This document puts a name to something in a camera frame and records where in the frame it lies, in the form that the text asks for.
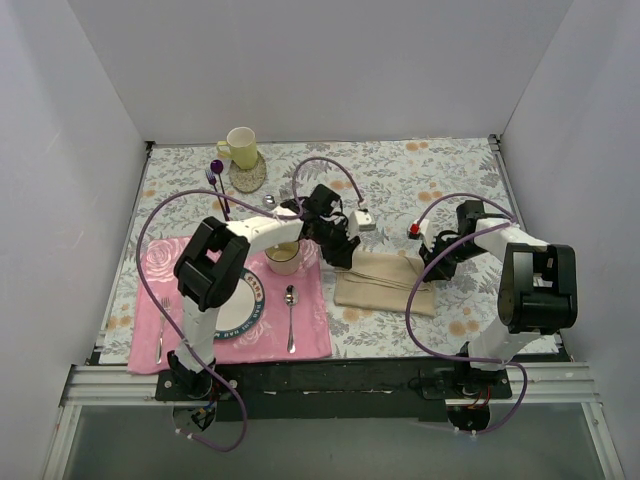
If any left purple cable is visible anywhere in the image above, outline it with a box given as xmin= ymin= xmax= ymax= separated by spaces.
xmin=135 ymin=156 xmax=368 ymax=454

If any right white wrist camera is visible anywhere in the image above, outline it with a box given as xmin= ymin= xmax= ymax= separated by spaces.
xmin=407 ymin=218 xmax=435 ymax=257

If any white plate teal rim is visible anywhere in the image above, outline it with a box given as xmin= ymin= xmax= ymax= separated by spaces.
xmin=215 ymin=269 xmax=266 ymax=340

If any purple plastic spoon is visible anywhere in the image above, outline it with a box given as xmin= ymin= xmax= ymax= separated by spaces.
xmin=210 ymin=159 xmax=230 ymax=221

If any cream mug dark rim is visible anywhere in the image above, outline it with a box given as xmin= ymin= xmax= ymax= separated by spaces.
xmin=264 ymin=241 xmax=301 ymax=276

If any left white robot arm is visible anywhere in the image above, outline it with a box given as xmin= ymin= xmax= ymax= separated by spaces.
xmin=167 ymin=184 xmax=373 ymax=400

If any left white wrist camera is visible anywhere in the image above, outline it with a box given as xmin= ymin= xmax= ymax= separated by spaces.
xmin=347 ymin=209 xmax=376 ymax=238

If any pink floral placemat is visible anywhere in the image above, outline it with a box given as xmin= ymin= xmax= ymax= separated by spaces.
xmin=128 ymin=241 xmax=332 ymax=374

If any purple plastic fork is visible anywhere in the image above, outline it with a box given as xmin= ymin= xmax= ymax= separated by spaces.
xmin=205 ymin=168 xmax=230 ymax=221

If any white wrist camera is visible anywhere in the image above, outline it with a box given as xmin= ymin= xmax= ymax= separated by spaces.
xmin=407 ymin=218 xmax=435 ymax=257
xmin=347 ymin=209 xmax=376 ymax=238

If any silver spoon on placemat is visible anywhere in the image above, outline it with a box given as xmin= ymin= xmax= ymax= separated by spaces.
xmin=284 ymin=285 xmax=299 ymax=354

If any beige linen napkin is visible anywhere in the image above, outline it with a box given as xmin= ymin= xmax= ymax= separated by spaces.
xmin=334 ymin=251 xmax=424 ymax=313

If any yellow mug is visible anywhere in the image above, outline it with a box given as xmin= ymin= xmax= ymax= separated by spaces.
xmin=216 ymin=127 xmax=258 ymax=170

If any floral tablecloth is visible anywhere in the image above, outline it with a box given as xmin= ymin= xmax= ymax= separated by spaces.
xmin=97 ymin=138 xmax=562 ymax=365

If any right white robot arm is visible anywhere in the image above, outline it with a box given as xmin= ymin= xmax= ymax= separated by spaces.
xmin=407 ymin=199 xmax=578 ymax=398

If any silver fork on placemat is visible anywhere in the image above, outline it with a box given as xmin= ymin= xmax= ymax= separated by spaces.
xmin=156 ymin=296 xmax=171 ymax=365

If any woven round coaster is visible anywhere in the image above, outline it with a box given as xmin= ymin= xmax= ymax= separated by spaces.
xmin=229 ymin=152 xmax=267 ymax=193

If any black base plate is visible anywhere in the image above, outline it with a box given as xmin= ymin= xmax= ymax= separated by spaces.
xmin=155 ymin=357 xmax=512 ymax=429

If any silver fork on tablecloth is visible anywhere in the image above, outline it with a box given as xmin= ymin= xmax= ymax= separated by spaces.
xmin=279 ymin=188 xmax=294 ymax=201

